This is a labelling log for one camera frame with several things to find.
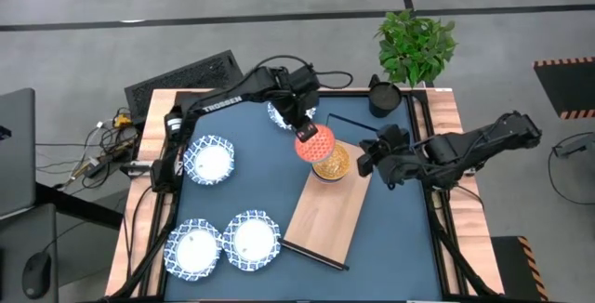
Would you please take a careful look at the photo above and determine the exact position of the black computer mouse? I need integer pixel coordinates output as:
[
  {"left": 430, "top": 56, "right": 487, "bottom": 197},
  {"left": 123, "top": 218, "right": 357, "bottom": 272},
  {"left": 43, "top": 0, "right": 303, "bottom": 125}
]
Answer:
[{"left": 21, "top": 251, "right": 53, "bottom": 300}]

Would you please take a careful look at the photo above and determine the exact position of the grey laptop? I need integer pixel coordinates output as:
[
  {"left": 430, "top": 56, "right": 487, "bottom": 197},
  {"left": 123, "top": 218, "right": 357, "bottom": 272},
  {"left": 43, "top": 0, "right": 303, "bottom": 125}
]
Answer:
[{"left": 0, "top": 87, "right": 37, "bottom": 218}]

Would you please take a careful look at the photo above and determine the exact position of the black hazard-striped floor mat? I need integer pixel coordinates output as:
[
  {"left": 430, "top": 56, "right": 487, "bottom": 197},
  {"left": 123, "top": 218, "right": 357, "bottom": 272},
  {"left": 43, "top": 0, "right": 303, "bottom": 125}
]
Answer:
[
  {"left": 533, "top": 56, "right": 595, "bottom": 121},
  {"left": 490, "top": 235, "right": 549, "bottom": 303}
]

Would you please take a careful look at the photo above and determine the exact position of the blue table mat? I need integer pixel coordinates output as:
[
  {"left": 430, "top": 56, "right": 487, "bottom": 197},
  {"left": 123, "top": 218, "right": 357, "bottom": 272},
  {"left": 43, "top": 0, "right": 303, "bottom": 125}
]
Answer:
[{"left": 163, "top": 96, "right": 443, "bottom": 302}]

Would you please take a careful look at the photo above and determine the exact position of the blue-striped-inside red-outside ceramic bowl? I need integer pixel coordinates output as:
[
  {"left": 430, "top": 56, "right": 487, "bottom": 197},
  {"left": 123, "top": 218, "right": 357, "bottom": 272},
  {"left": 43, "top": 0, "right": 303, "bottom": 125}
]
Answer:
[{"left": 310, "top": 167, "right": 348, "bottom": 185}]

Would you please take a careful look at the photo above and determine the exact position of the orange-inside blue-outside ceramic bowl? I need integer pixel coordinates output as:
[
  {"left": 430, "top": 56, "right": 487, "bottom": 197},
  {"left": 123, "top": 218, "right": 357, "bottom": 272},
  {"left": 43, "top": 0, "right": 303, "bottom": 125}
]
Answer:
[{"left": 311, "top": 142, "right": 351, "bottom": 184}]

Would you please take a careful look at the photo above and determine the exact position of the black desk leg bar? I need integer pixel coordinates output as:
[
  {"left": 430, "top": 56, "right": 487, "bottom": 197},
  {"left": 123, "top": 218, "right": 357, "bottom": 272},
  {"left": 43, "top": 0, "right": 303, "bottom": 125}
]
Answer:
[{"left": 34, "top": 181, "right": 125, "bottom": 230}]

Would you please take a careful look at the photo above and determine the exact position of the black perforated panel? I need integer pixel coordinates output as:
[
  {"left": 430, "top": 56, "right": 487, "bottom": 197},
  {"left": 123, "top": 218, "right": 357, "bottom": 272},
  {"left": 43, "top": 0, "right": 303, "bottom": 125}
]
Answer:
[{"left": 124, "top": 49, "right": 248, "bottom": 123}]

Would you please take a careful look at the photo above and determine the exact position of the grey side desk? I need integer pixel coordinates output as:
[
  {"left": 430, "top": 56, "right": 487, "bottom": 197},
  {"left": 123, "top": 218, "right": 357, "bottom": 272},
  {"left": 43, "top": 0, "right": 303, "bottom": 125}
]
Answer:
[{"left": 0, "top": 203, "right": 60, "bottom": 303}]

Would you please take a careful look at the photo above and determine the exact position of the green leafy plant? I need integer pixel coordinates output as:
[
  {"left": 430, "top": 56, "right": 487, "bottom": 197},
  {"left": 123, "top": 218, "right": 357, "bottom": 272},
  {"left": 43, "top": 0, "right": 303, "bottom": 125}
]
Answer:
[{"left": 374, "top": 8, "right": 459, "bottom": 88}]

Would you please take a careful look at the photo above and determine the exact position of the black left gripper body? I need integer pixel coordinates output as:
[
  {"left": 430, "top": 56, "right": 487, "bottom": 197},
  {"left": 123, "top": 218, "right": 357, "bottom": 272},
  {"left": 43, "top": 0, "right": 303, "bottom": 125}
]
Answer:
[{"left": 278, "top": 65, "right": 322, "bottom": 144}]

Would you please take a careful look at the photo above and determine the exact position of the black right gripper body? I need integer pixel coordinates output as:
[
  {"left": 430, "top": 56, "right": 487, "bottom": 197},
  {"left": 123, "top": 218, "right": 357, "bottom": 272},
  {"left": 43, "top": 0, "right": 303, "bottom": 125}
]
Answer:
[{"left": 356, "top": 124, "right": 422, "bottom": 191}]

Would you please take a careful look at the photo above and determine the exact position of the yellow connector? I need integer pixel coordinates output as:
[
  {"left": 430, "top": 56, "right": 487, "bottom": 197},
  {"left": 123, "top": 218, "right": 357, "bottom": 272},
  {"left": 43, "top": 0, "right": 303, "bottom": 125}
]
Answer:
[{"left": 113, "top": 112, "right": 134, "bottom": 130}]

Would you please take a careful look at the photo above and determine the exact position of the black metal table frame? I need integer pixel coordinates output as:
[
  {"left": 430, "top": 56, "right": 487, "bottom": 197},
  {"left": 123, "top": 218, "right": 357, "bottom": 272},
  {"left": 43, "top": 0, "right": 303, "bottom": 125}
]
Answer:
[{"left": 109, "top": 87, "right": 506, "bottom": 303}]

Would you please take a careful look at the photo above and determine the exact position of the wooden shelf with black frame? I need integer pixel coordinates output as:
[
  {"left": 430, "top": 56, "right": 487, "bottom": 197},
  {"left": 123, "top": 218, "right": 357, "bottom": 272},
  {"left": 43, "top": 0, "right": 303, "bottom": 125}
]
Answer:
[{"left": 281, "top": 114, "right": 390, "bottom": 272}]

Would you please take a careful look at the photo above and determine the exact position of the red-orange dotted ceramic bowl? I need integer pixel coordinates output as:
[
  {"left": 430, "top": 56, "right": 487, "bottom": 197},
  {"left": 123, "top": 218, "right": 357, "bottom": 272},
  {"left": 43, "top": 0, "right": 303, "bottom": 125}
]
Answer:
[{"left": 294, "top": 124, "right": 337, "bottom": 164}]

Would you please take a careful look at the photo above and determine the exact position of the black cup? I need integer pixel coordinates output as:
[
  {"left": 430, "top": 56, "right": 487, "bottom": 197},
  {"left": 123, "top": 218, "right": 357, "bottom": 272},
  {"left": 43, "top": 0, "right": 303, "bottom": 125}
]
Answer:
[{"left": 367, "top": 73, "right": 403, "bottom": 119}]

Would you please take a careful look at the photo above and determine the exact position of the blue white paper bowl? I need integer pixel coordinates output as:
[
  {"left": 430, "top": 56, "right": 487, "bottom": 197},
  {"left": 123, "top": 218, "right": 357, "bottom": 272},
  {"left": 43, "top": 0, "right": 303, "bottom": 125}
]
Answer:
[
  {"left": 221, "top": 208, "right": 283, "bottom": 273},
  {"left": 182, "top": 134, "right": 236, "bottom": 186},
  {"left": 163, "top": 217, "right": 225, "bottom": 282},
  {"left": 267, "top": 100, "right": 318, "bottom": 132}
]

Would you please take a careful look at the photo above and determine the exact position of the black power strip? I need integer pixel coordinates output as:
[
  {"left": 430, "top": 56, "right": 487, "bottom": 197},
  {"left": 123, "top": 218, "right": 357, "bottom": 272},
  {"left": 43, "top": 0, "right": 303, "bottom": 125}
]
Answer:
[{"left": 86, "top": 151, "right": 132, "bottom": 178}]

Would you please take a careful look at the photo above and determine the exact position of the tangled cable bundle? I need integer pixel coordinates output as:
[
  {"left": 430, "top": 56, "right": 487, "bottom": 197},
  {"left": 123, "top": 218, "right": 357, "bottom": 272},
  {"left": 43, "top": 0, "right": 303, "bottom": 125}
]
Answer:
[{"left": 35, "top": 106, "right": 140, "bottom": 191}]

